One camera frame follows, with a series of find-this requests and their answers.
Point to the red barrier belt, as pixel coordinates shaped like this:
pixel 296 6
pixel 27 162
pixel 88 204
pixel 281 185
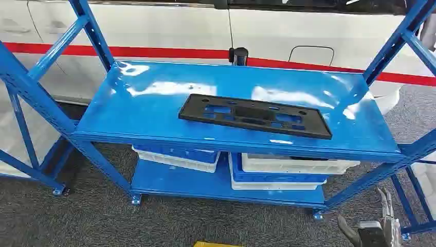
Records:
pixel 306 65
pixel 136 51

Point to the black plastic perforated plate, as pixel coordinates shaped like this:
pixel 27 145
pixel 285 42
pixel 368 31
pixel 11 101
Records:
pixel 194 110

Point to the yellow floor tape square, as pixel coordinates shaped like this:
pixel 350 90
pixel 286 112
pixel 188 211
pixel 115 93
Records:
pixel 214 244

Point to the blue plastic crate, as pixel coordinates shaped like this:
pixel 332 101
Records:
pixel 184 155
pixel 272 178

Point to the white car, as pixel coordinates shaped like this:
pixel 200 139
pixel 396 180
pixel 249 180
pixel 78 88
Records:
pixel 170 30

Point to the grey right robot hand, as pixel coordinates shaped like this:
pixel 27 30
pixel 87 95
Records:
pixel 371 235

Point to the blue metal shelf rack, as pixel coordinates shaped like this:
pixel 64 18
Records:
pixel 422 226
pixel 23 129
pixel 170 112

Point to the black barrier post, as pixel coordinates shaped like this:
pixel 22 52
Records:
pixel 239 55

